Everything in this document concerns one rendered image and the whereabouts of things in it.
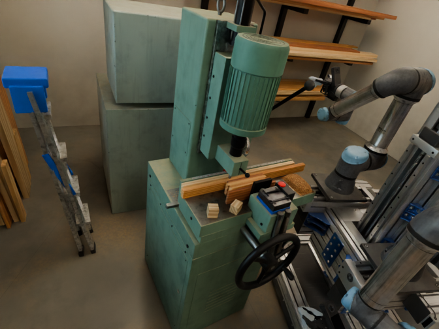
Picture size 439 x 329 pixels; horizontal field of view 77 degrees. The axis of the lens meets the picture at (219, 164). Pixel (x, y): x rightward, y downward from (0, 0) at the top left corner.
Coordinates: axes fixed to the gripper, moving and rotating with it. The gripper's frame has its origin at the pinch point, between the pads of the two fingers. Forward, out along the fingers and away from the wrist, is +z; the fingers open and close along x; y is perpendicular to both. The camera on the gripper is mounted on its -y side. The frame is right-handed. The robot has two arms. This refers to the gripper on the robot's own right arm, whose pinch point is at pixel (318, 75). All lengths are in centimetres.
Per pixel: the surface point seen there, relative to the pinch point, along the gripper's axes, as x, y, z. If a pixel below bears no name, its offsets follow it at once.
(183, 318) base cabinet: -113, 85, -71
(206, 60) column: -89, -27, -36
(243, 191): -82, 18, -62
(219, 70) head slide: -87, -25, -42
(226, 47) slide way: -82, -31, -37
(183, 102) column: -95, -6, -24
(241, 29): -80, -39, -43
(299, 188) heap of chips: -54, 25, -63
